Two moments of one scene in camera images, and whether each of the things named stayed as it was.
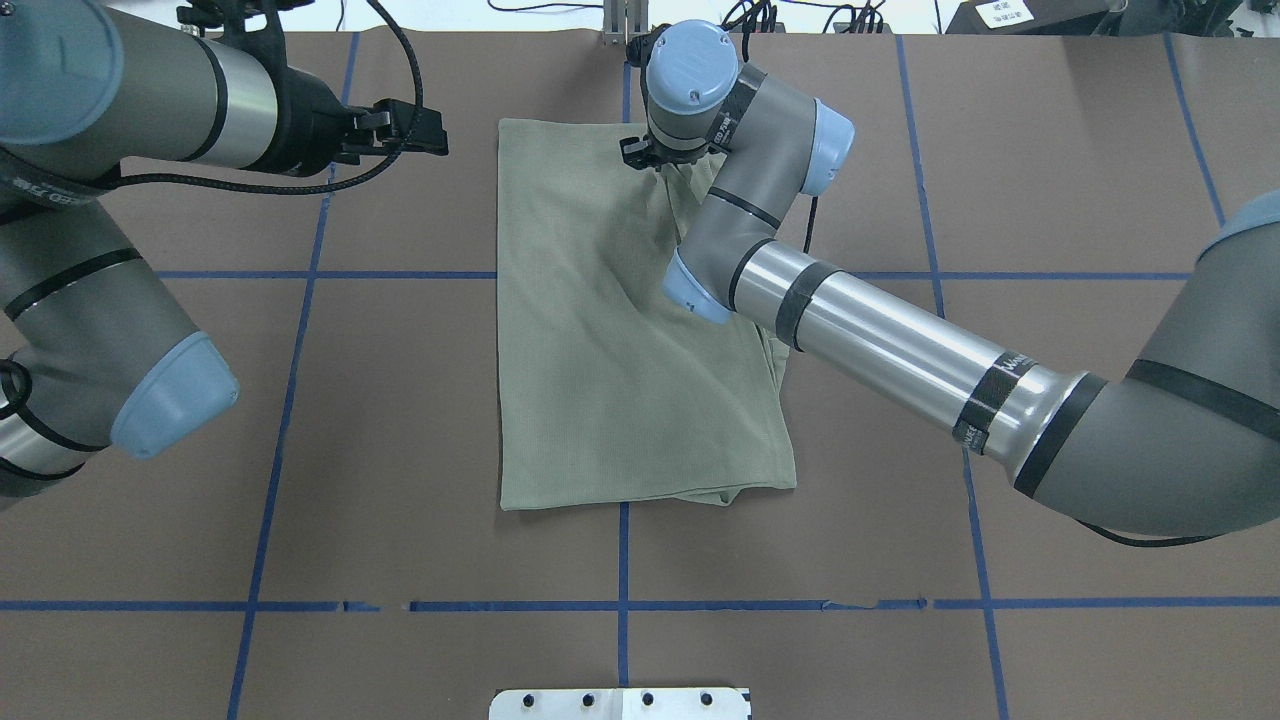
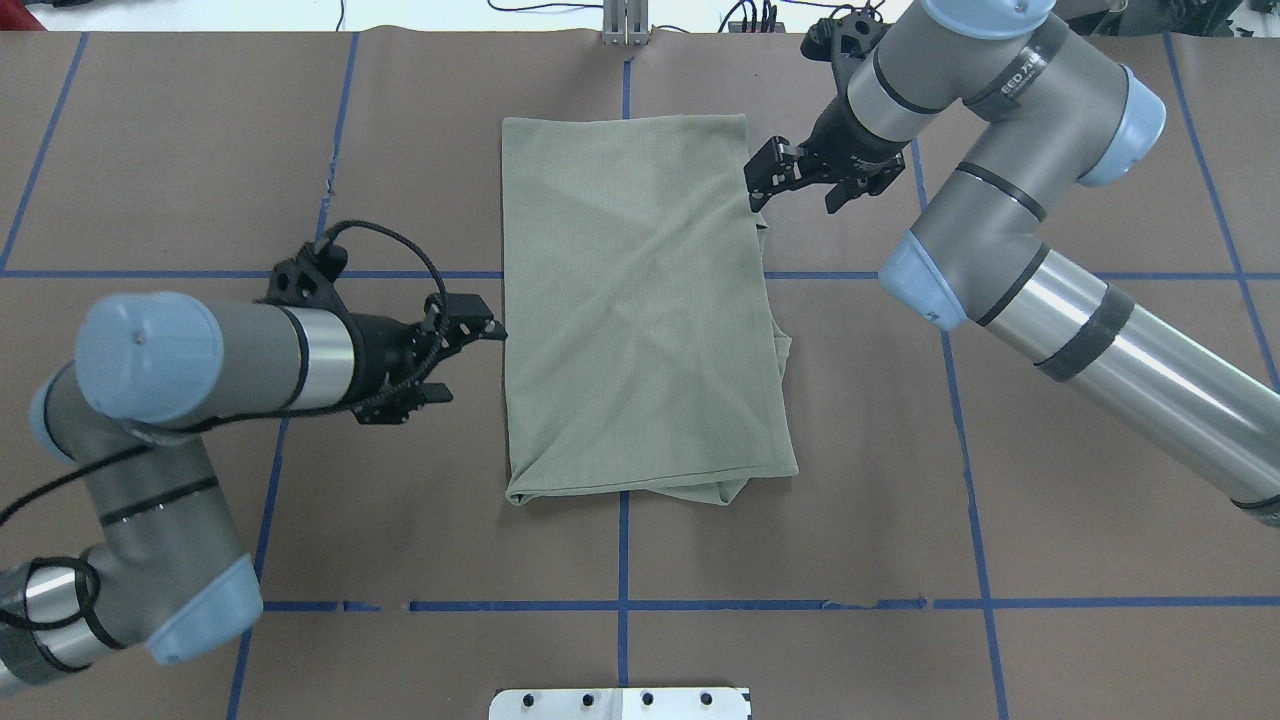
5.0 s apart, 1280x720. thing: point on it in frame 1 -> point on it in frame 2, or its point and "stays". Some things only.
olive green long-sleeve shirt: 612,395 stays
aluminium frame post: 623,19 stays
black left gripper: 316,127 -> 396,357
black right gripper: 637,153 -> 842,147
